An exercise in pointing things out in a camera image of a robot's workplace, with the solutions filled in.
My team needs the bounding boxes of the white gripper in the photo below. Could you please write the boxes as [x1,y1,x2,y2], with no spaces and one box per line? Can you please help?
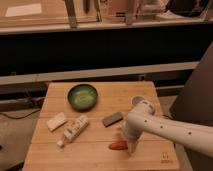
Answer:
[123,120,143,155]

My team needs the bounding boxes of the red pepper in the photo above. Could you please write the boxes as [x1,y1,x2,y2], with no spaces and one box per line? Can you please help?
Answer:
[108,141,128,150]

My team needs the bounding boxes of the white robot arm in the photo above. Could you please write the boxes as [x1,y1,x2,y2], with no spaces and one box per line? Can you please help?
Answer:
[122,100,213,157]

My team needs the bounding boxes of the grey rectangular block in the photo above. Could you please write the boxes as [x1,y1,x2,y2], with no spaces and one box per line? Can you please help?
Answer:
[102,112,123,127]

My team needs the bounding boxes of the white paper cup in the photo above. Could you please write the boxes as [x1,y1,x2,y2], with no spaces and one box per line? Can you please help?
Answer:
[132,96,145,106]

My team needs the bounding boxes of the white tube with cap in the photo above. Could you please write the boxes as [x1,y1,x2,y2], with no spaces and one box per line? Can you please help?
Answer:
[57,115,89,148]

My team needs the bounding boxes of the green bowl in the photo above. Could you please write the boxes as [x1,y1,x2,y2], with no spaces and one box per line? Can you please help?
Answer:
[67,84,98,111]

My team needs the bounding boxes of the black cable on floor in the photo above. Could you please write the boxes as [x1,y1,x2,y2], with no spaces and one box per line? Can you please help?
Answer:
[0,108,42,120]

